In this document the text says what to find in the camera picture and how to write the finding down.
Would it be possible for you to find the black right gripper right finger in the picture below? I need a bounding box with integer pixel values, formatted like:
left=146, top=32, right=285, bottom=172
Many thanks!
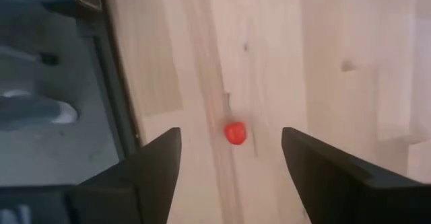
left=281, top=126, right=431, bottom=224

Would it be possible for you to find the black aluminium table frame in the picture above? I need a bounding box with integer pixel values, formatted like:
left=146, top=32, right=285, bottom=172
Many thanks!
left=69, top=0, right=144, bottom=159

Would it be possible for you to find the red toy cherry green stem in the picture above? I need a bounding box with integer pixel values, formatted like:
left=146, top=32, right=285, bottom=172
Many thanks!
left=223, top=91, right=248, bottom=147

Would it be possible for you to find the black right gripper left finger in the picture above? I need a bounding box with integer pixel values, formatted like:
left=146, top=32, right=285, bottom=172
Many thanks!
left=77, top=126, right=183, bottom=224

